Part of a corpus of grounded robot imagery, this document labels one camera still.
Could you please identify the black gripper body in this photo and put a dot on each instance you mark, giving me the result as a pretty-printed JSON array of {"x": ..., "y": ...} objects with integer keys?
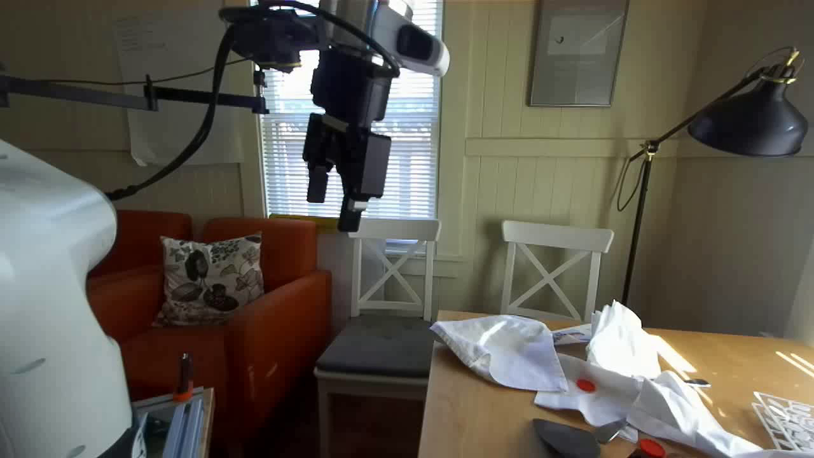
[{"x": 351, "y": 92}]

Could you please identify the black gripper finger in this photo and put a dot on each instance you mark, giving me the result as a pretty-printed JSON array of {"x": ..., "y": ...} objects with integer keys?
[
  {"x": 317, "y": 185},
  {"x": 351, "y": 216}
]

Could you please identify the white towel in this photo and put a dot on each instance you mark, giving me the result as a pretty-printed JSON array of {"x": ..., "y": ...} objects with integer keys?
[{"x": 505, "y": 349}]

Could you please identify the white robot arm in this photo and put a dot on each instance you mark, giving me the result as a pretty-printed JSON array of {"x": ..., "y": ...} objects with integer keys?
[{"x": 80, "y": 320}]

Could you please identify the white chair grey cushion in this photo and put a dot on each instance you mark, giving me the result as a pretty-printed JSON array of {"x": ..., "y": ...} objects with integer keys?
[{"x": 386, "y": 344}]

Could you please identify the floral patterned pillow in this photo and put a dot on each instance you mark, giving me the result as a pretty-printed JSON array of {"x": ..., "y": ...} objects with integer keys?
[{"x": 206, "y": 283}]

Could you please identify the orange armchair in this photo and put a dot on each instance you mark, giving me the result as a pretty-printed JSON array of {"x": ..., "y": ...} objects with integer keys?
[{"x": 257, "y": 354}]

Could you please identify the white wooden chair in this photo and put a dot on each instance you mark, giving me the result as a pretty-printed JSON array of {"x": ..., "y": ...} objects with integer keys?
[{"x": 554, "y": 270}]

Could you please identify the box of books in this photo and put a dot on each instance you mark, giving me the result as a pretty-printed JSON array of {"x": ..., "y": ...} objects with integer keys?
[{"x": 180, "y": 423}]

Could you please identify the crumpled white paper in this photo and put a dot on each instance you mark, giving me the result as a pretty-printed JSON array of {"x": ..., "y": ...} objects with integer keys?
[{"x": 622, "y": 380}]

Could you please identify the red bottle cap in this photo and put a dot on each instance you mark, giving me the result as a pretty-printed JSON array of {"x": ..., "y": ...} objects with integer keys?
[{"x": 649, "y": 448}]

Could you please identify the black floor lamp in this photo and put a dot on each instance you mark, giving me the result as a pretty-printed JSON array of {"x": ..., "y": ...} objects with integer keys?
[{"x": 754, "y": 118}]

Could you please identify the white lattice trivet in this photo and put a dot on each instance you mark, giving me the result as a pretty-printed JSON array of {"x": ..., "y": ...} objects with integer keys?
[{"x": 789, "y": 423}]

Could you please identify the wrist camera white grey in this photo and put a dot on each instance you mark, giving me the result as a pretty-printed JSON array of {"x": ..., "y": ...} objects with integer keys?
[{"x": 407, "y": 45}]

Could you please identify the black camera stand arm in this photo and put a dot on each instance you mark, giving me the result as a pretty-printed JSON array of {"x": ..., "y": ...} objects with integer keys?
[{"x": 147, "y": 101}]

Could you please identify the framed wall picture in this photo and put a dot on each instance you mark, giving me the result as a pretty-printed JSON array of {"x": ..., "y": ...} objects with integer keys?
[{"x": 575, "y": 51}]

